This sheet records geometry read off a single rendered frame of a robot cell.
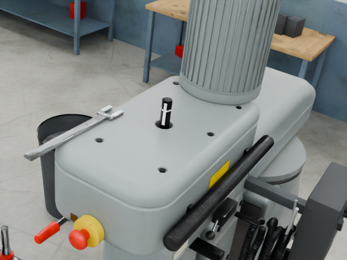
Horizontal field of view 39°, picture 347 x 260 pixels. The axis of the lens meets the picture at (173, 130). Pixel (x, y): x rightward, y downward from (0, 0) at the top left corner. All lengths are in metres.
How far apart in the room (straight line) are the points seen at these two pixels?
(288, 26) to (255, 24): 3.80
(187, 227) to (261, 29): 0.45
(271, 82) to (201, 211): 0.77
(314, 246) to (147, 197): 0.55
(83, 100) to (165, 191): 4.21
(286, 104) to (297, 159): 0.21
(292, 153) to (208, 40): 0.68
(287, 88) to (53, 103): 3.62
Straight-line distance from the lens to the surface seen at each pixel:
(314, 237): 1.23
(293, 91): 1.59
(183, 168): 0.89
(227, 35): 1.06
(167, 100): 0.97
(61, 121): 3.54
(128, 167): 0.87
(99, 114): 1.01
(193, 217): 0.91
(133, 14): 6.33
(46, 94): 5.13
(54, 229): 1.02
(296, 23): 4.82
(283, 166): 1.57
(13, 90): 5.21
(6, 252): 1.68
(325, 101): 5.50
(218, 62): 1.08
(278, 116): 1.44
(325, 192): 1.21
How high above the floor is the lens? 2.40
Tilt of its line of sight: 31 degrees down
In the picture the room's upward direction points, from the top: 8 degrees clockwise
